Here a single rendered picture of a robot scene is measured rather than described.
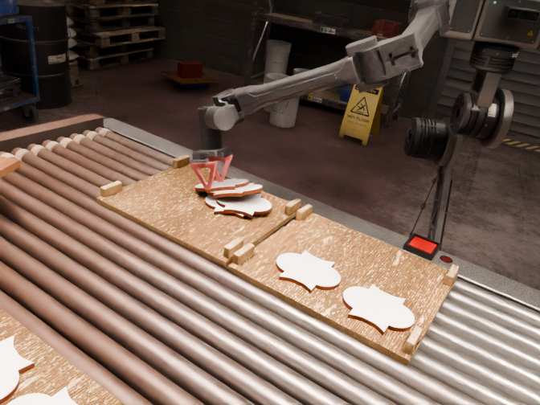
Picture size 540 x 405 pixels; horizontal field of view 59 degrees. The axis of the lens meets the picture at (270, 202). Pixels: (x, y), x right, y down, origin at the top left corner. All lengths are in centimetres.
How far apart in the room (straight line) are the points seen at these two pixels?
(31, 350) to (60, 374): 7
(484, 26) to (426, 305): 94
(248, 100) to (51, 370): 75
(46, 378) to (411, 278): 75
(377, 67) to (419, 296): 51
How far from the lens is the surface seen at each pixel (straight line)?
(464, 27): 167
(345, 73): 114
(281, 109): 479
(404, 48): 113
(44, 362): 86
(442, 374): 97
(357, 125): 473
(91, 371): 86
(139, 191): 132
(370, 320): 96
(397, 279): 112
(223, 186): 126
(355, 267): 111
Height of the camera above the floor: 154
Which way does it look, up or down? 28 degrees down
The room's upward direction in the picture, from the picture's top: 8 degrees clockwise
